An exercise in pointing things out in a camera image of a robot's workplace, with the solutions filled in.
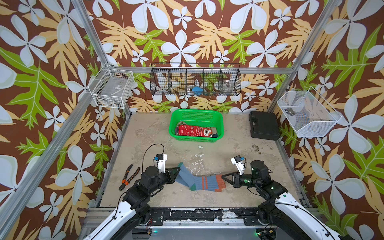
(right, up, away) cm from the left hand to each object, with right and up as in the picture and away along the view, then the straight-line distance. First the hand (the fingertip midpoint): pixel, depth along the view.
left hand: (181, 167), depth 76 cm
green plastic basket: (+13, +29, +40) cm, 51 cm away
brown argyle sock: (-2, +24, +34) cm, 42 cm away
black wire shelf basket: (+8, +54, +24) cm, 60 cm away
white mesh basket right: (+71, +28, +6) cm, 77 cm away
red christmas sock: (+3, +19, +28) cm, 34 cm away
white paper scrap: (+11, +7, +25) cm, 29 cm away
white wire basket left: (-42, +44, +10) cm, 62 cm away
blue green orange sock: (+17, -9, +4) cm, 20 cm away
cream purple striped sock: (+21, +18, +29) cm, 40 cm away
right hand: (+21, -5, -1) cm, 21 cm away
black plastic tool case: (+58, +23, +32) cm, 70 cm away
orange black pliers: (-33, -11, +8) cm, 36 cm away
